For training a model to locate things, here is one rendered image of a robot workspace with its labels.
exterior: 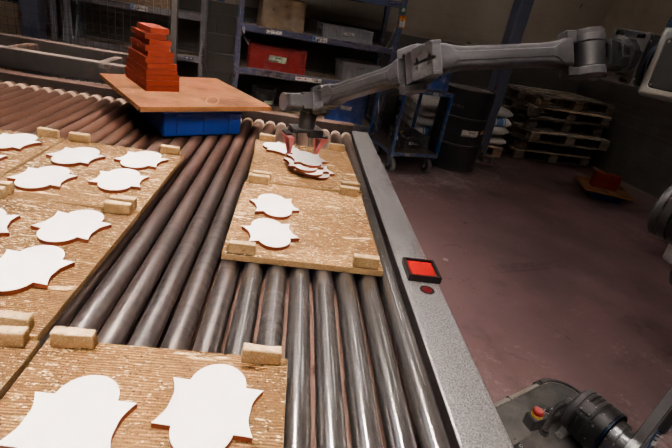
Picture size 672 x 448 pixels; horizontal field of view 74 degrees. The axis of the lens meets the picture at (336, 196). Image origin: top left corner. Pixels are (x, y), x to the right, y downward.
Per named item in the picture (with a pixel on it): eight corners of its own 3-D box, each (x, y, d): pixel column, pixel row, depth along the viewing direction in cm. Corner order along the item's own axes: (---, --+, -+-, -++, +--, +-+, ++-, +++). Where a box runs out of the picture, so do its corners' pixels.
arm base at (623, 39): (632, 85, 107) (654, 33, 102) (615, 83, 102) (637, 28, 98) (598, 78, 113) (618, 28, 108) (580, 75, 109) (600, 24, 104)
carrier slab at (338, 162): (345, 154, 174) (346, 151, 174) (361, 197, 137) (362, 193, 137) (255, 143, 169) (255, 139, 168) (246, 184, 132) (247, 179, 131)
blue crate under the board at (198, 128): (208, 112, 196) (209, 90, 192) (241, 134, 175) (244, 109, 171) (134, 113, 177) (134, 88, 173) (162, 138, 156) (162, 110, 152)
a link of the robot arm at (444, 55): (418, 80, 96) (415, 33, 96) (404, 93, 110) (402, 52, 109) (615, 70, 99) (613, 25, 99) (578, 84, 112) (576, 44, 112)
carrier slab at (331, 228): (360, 200, 135) (361, 195, 135) (382, 277, 98) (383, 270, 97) (244, 185, 131) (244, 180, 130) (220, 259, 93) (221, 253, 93)
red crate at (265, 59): (300, 70, 555) (303, 46, 544) (304, 76, 515) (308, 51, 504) (246, 62, 539) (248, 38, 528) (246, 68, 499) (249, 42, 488)
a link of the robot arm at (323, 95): (433, 90, 107) (430, 45, 107) (417, 88, 104) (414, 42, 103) (325, 117, 141) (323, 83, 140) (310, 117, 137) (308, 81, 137)
